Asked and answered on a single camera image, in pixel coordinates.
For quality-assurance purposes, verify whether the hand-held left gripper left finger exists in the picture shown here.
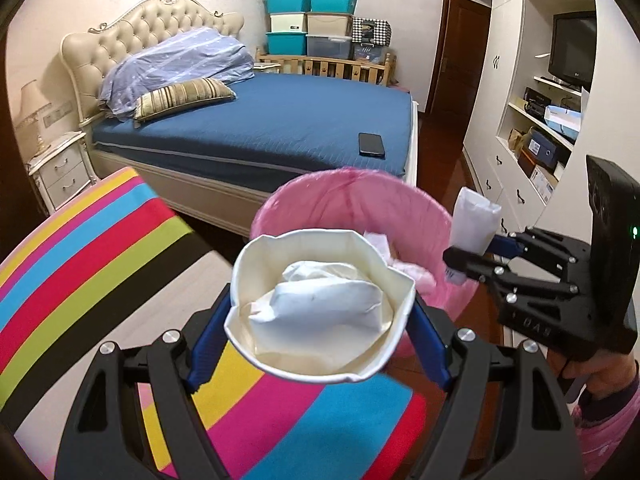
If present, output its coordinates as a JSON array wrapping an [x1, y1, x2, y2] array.
[[52, 285, 236, 480]]

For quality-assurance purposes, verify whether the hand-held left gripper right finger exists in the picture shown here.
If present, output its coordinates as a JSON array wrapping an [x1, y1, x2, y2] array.
[[405, 297, 586, 480]]

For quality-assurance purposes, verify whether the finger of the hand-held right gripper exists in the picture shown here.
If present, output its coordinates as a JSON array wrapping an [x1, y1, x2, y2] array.
[[442, 246, 577, 311], [482, 227, 588, 272]]

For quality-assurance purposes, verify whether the white paper cup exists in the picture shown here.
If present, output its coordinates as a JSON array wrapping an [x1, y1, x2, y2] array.
[[223, 228, 417, 385]]

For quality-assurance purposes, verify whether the white paper packet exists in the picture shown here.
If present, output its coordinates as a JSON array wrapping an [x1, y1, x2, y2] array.
[[248, 260, 396, 331]]

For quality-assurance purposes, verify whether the pink trash bin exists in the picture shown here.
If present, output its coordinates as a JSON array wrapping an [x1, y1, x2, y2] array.
[[249, 169, 481, 358]]

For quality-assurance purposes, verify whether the person's right forearm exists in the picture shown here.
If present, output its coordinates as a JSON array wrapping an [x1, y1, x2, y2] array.
[[580, 360, 640, 426]]

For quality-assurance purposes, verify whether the person's right hand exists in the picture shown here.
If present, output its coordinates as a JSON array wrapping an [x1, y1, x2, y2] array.
[[547, 347, 637, 401]]

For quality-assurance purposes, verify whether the dark blue shelf box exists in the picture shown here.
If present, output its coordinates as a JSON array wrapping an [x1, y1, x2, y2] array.
[[520, 127, 566, 171]]

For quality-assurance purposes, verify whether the blue and white shelf box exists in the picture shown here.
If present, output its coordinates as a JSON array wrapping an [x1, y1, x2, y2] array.
[[542, 105, 583, 141]]

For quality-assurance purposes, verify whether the black shelf device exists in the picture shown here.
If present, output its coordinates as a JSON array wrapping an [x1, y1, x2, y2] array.
[[522, 87, 556, 121]]

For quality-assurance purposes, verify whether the black smartphone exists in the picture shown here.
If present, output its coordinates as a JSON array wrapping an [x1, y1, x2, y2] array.
[[358, 132, 387, 157]]

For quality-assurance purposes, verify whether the person's pink clothing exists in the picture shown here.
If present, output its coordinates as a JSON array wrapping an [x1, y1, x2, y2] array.
[[572, 400, 628, 480]]

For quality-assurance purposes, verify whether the brown wooden door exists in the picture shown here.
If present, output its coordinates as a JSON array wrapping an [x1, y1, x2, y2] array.
[[425, 0, 493, 116]]

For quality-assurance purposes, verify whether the black television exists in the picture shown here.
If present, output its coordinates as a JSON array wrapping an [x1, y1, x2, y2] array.
[[547, 10, 598, 92]]

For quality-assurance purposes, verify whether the bed with blue sheet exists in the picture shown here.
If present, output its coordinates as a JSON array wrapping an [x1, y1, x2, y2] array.
[[90, 74, 418, 238]]

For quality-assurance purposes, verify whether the white nightstand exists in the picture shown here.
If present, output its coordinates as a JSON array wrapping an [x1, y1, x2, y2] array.
[[26, 131, 98, 215]]

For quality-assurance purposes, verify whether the houndstooth bag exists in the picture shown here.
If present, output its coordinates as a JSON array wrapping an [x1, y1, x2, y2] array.
[[351, 16, 392, 47]]

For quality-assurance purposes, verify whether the gold striped pillow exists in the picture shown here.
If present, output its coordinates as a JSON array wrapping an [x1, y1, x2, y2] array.
[[132, 77, 237, 123]]

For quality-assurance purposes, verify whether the light blue folded quilt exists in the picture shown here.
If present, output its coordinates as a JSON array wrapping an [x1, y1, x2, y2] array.
[[97, 27, 256, 120]]

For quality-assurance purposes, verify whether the stack of plastic storage bins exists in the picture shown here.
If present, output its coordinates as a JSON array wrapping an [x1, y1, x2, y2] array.
[[264, 0, 361, 61]]

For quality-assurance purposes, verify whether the white table lamp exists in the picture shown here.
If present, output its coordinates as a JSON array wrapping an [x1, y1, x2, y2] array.
[[15, 80, 53, 153]]

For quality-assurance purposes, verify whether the beige tufted headboard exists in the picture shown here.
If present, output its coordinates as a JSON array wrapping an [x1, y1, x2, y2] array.
[[61, 0, 246, 128]]

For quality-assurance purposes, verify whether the white wall cabinet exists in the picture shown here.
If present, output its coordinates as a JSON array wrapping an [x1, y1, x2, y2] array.
[[462, 0, 598, 241]]

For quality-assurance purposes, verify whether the wooden crib rail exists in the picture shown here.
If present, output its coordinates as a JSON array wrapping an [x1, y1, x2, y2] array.
[[254, 47, 398, 86]]

